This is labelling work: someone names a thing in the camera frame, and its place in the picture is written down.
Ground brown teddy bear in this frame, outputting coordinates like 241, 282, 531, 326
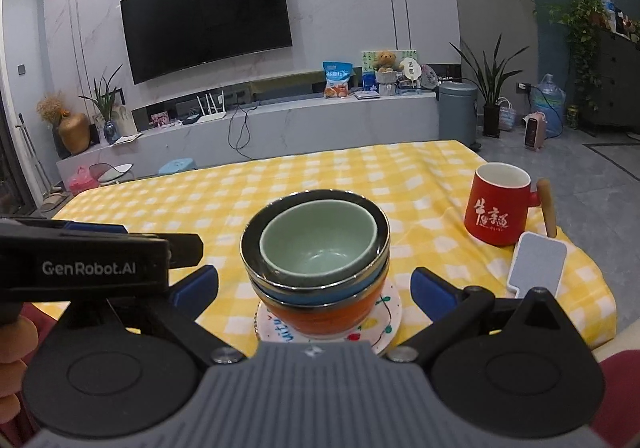
372, 51, 398, 74

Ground blue snack bag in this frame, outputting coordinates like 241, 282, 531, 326
322, 61, 351, 99

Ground yellow checked tablecloth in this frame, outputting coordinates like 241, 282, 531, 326
37, 140, 618, 359

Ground white marble television console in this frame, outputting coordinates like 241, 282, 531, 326
55, 62, 441, 179

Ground white flat paddle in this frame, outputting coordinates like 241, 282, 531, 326
506, 231, 567, 299

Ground dark grey cabinet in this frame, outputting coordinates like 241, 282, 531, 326
582, 30, 640, 139

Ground green plant in blue vase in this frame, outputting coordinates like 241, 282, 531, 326
80, 64, 126, 145

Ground black cable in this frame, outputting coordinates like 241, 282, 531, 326
227, 104, 258, 149

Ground small woven bag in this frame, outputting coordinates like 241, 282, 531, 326
497, 98, 517, 133

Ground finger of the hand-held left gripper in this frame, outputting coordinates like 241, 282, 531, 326
167, 233, 205, 275
60, 221, 131, 237

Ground red mug with wooden handle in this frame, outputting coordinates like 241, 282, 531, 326
463, 163, 558, 249

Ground black television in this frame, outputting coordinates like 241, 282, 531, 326
120, 0, 293, 84

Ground dried flower bunch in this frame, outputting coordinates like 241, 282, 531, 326
36, 92, 68, 126

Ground slippers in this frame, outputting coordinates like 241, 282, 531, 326
40, 193, 71, 213

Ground dark red cloth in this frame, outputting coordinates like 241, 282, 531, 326
597, 358, 640, 448
20, 303, 68, 329

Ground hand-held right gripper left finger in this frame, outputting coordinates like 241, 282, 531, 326
55, 265, 247, 365

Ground white fruit-pattern plate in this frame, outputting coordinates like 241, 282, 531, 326
255, 278, 403, 358

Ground blue water bottle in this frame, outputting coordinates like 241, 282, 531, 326
531, 74, 566, 139

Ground white router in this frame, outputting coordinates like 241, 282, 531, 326
192, 90, 228, 123

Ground white printed bag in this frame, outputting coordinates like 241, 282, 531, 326
114, 102, 133, 136

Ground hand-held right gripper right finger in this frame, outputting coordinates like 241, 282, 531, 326
387, 267, 574, 363

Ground green picture box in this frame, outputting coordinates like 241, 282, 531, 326
360, 48, 418, 78

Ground gold vase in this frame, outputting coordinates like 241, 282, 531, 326
58, 113, 92, 155

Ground ivy plant on cabinet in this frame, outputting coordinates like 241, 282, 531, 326
550, 0, 608, 113

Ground light blue stool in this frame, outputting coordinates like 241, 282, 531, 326
158, 158, 196, 177

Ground blue steel-lined bowl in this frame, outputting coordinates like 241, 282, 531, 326
240, 189, 391, 306

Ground round white side table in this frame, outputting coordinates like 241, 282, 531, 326
87, 160, 136, 186

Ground small space heater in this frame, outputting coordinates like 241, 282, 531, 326
523, 112, 548, 149

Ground grey trash can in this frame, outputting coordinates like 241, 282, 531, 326
437, 82, 479, 149

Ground green ceramic bowl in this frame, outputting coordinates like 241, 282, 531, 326
258, 202, 378, 289

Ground mop handle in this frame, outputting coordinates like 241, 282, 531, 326
19, 114, 51, 189

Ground person's left hand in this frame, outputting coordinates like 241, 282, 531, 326
0, 317, 38, 435

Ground tall potted plant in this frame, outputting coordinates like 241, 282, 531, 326
449, 32, 530, 139

